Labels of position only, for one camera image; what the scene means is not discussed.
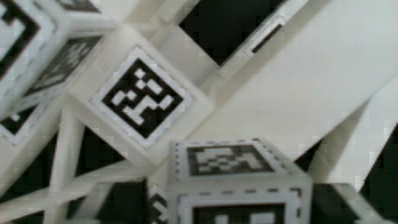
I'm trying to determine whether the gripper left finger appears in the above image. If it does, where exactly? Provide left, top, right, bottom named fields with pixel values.
left=65, top=179, right=150, bottom=224

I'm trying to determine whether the white chair back frame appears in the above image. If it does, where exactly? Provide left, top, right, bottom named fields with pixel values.
left=0, top=0, right=398, bottom=224

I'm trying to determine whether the white tagged cube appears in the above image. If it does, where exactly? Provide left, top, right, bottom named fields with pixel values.
left=0, top=0, right=121, bottom=118
left=152, top=138, right=313, bottom=224

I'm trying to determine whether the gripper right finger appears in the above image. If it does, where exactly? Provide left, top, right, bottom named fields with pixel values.
left=312, top=183, right=391, bottom=224

